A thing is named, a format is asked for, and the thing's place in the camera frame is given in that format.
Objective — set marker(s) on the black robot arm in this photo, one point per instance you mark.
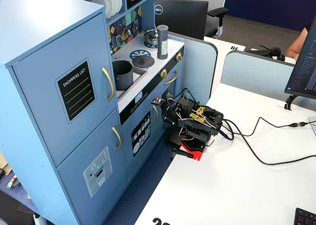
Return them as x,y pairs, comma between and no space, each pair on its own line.
197,126

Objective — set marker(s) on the black keyboard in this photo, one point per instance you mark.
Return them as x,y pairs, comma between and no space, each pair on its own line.
306,217

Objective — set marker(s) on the gray toy cooking pot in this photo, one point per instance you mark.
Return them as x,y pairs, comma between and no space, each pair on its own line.
123,79

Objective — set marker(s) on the gray pot lid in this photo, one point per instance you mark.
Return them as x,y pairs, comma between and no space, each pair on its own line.
143,61

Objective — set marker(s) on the blue door with shopping list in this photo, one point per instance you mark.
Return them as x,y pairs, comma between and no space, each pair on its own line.
42,116

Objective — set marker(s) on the black headphones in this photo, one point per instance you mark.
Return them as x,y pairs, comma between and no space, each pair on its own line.
275,52

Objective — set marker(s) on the small gripper camera board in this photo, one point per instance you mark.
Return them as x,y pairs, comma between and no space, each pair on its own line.
158,101

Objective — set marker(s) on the blue door with ice dispenser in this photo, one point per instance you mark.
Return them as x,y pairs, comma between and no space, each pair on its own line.
74,193

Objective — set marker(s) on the gold stove knob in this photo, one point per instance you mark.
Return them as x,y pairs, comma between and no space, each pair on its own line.
179,57
163,73

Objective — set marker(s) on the gray cylindrical salt shaker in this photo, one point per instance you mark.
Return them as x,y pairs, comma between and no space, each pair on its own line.
163,44

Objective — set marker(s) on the black monitor mount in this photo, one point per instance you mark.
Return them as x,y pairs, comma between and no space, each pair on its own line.
290,100

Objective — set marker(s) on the black table clamp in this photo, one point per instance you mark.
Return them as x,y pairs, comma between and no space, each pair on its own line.
180,152

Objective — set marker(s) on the blue door with dish print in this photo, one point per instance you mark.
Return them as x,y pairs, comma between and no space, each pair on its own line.
128,160

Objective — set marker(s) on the blue toy kitchen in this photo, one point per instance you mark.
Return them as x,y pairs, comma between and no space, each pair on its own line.
49,37

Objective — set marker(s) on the person's bare forearm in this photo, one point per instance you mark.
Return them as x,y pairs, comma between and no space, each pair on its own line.
297,44

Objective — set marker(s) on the light blue desk divider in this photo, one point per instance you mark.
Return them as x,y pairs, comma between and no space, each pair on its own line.
197,66
251,71

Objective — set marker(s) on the hanging toy spatula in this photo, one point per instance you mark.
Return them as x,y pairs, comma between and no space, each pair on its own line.
119,40

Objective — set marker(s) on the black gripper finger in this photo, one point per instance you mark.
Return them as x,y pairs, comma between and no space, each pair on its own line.
166,122
174,123

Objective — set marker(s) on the white desk number label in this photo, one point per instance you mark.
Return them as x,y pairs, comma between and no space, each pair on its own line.
233,47

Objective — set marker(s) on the monitor with lit screen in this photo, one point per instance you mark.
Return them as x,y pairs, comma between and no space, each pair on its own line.
306,69

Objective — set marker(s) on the silver metal pot with lid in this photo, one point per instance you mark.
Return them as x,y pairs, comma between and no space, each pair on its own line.
150,35

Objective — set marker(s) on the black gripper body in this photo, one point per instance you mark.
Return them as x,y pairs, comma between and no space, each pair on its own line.
169,120

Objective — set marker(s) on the black Dell monitor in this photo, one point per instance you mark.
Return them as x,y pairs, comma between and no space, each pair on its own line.
185,17

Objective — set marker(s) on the gray tape roll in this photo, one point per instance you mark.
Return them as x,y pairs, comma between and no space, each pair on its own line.
17,184

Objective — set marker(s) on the red robot base mount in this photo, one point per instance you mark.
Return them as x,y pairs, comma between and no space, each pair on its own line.
195,152

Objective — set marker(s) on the hanging toy ladle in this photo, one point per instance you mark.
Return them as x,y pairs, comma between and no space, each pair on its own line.
128,32

